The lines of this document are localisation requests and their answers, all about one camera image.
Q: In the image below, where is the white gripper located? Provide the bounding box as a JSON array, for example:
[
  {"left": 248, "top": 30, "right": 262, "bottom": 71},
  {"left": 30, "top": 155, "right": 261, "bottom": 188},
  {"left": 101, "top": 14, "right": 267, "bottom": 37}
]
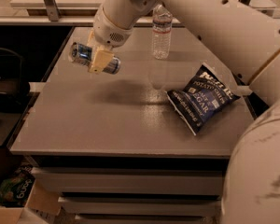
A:
[{"left": 87, "top": 7, "right": 133, "bottom": 74}]

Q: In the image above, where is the silver blue Red Bull can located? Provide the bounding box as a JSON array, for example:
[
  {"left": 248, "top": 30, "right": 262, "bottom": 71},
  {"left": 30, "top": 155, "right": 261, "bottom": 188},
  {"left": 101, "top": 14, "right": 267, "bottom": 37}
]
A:
[{"left": 68, "top": 42, "right": 120, "bottom": 75}]

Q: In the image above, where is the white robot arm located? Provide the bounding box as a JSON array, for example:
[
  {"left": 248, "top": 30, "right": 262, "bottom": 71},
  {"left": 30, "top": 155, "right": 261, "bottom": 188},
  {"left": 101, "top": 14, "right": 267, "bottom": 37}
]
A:
[{"left": 89, "top": 0, "right": 280, "bottom": 224}]

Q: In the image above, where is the white shelf with metal brackets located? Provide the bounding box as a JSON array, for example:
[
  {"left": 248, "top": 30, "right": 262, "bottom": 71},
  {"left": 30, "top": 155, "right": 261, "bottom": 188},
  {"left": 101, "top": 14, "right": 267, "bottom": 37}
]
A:
[{"left": 0, "top": 0, "right": 278, "bottom": 27}]

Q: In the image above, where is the clear plastic water bottle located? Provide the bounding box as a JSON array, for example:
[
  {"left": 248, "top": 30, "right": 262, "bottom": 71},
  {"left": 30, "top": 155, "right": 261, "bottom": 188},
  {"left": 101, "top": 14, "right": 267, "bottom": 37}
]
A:
[{"left": 152, "top": 5, "right": 173, "bottom": 60}]

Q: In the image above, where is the dark chair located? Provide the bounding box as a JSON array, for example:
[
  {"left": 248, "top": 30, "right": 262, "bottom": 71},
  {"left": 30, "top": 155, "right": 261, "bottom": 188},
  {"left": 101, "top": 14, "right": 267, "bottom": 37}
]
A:
[{"left": 0, "top": 48, "right": 30, "bottom": 113}]

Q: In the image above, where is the grey drawer cabinet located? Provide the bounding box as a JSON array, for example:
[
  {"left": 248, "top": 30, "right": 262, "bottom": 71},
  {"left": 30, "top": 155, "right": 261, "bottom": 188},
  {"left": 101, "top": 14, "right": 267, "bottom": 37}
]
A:
[{"left": 11, "top": 28, "right": 252, "bottom": 224}]

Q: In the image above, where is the blue potato chips bag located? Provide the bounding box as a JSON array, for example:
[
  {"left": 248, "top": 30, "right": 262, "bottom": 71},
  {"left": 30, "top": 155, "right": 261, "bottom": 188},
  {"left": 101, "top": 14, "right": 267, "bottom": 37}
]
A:
[{"left": 166, "top": 63, "right": 239, "bottom": 135}]

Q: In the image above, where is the cardboard box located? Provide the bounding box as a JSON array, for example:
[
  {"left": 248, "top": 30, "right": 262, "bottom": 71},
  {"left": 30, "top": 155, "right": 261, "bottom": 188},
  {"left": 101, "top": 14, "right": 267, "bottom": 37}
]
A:
[{"left": 0, "top": 181, "right": 61, "bottom": 224}]

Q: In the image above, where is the green snack bag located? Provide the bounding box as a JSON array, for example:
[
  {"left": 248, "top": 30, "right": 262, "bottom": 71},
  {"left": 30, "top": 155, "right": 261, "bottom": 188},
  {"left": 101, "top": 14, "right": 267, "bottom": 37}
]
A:
[{"left": 0, "top": 163, "right": 35, "bottom": 207}]

